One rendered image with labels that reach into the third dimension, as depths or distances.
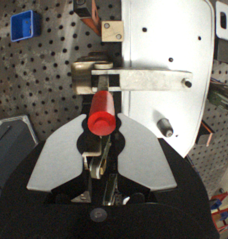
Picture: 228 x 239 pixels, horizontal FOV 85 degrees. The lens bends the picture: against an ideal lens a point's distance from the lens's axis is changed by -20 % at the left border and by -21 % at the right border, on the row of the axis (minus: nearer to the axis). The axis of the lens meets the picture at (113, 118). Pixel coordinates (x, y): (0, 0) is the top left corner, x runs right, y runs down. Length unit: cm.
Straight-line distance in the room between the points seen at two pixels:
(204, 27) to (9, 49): 71
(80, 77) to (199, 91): 27
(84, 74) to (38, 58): 43
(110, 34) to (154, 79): 10
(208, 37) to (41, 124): 74
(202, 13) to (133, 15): 16
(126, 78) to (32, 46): 51
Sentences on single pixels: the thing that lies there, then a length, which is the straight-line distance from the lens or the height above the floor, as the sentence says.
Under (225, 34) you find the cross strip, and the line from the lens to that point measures 43.
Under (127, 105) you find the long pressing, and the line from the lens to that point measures 34.
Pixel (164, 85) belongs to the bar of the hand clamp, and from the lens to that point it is 26.
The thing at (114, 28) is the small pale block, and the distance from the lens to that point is 25.
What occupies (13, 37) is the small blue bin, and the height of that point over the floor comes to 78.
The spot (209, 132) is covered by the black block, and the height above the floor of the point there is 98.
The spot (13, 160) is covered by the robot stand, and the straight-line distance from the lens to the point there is 66.
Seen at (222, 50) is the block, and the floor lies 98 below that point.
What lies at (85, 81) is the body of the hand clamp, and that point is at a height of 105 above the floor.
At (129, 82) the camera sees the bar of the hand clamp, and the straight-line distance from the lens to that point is 25.
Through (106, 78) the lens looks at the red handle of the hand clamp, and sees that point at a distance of 22.
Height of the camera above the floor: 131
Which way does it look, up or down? 62 degrees down
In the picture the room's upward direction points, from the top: 174 degrees clockwise
